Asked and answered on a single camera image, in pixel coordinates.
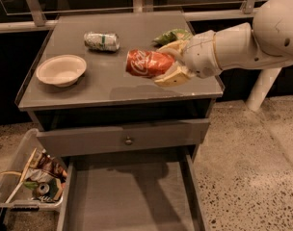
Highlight crushed can in bin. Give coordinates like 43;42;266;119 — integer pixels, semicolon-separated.
35;183;50;196

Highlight red coke can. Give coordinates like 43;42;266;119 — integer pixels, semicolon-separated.
125;49;175;78

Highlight green white soda can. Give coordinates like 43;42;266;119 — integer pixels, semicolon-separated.
84;32;120;52

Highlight clear plastic trash bin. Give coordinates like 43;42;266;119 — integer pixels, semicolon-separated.
0;129;62;210

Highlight open grey middle drawer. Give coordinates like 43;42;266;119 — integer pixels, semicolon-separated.
57;146;208;231

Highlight white paper bowl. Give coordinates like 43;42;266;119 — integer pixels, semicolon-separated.
36;55;87;87

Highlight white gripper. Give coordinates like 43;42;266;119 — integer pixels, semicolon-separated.
153;30;222;88

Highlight round metal drawer knob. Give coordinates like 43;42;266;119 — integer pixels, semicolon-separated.
124;137;133;145

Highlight crumpled snack wrappers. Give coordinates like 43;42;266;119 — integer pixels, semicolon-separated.
2;148;67;203

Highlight grey drawer cabinet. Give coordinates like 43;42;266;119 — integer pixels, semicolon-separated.
14;11;226;159

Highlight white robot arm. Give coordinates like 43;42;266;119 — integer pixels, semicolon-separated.
153;0;293;87

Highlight green chip bag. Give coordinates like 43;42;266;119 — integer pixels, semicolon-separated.
153;29;193;45

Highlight grey top drawer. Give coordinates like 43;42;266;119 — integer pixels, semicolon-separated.
38;118;209;157

